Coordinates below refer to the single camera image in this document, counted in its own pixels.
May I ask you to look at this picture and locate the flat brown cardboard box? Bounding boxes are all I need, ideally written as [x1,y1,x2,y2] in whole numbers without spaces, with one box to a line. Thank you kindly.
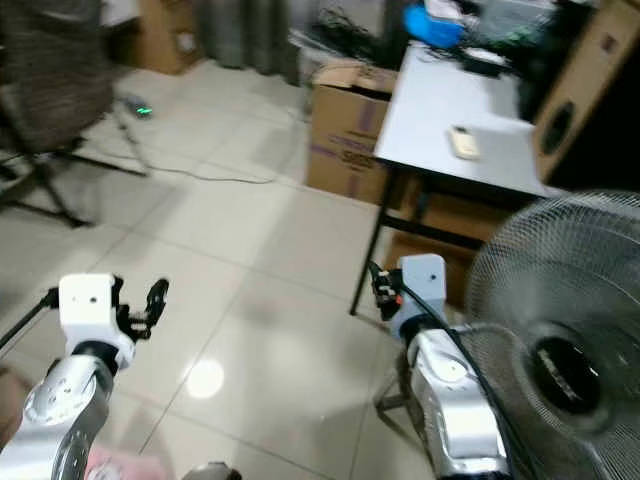
[383,180,513,308]

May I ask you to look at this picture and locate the checkered fabric stool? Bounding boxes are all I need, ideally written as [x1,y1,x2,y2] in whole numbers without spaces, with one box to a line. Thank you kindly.
[373,343,433,480]

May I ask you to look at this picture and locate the cardboard box with purple print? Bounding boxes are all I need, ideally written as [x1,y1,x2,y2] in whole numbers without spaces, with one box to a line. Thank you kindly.
[304,59,397,208]

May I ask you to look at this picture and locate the cream remote control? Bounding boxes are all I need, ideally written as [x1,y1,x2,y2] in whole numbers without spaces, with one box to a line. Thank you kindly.
[447,124,482,162]

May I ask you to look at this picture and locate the white table with black legs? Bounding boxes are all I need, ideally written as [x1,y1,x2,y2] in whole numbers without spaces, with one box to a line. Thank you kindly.
[348,42,573,319]

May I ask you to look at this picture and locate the small device with green light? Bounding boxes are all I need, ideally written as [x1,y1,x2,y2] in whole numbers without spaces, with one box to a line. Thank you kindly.
[121,94,157,120]

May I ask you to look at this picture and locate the brown mesh office chair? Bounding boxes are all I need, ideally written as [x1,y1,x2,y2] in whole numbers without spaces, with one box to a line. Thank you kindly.
[0,0,153,231]

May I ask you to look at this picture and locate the blue bag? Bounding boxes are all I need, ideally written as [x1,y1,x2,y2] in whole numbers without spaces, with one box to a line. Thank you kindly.
[402,2,467,50]

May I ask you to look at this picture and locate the plain cardboard box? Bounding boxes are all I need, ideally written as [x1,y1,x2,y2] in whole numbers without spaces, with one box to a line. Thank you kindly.
[133,0,208,78]

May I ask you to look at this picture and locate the wooden speaker box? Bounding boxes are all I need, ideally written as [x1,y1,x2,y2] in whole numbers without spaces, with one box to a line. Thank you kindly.
[528,0,640,188]

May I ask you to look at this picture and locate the grey curtain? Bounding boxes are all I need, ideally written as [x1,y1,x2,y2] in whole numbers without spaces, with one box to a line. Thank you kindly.
[193,0,308,88]

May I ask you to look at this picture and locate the black equipment case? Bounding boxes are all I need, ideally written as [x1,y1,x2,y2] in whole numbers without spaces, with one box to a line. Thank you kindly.
[465,0,606,73]

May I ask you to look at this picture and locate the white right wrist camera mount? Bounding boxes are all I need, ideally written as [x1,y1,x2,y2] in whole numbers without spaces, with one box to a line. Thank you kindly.
[395,253,449,337]

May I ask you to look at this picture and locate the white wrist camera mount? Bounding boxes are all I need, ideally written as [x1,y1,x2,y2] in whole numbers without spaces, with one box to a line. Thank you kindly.
[395,253,449,337]
[57,273,128,367]

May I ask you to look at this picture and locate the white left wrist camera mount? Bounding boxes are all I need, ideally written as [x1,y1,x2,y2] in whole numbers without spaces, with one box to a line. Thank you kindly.
[57,273,128,367]

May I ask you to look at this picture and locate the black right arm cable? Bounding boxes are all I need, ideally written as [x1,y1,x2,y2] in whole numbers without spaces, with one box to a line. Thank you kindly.
[405,284,531,480]

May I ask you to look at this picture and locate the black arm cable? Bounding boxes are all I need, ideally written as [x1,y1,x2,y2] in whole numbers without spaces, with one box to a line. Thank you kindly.
[405,284,531,480]
[0,288,61,349]

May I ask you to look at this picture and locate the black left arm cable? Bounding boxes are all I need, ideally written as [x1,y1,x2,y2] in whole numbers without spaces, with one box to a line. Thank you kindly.
[0,288,61,349]

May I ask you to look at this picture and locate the thin grey floor cable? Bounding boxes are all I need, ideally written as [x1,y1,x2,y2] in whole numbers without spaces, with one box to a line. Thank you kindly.
[138,158,313,188]

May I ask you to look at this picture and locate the grey wire-cage fan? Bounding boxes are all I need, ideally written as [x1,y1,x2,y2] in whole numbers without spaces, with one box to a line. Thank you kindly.
[458,190,640,480]

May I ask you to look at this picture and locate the black cable bundle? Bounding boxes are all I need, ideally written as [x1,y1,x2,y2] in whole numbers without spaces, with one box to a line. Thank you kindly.
[304,7,388,63]

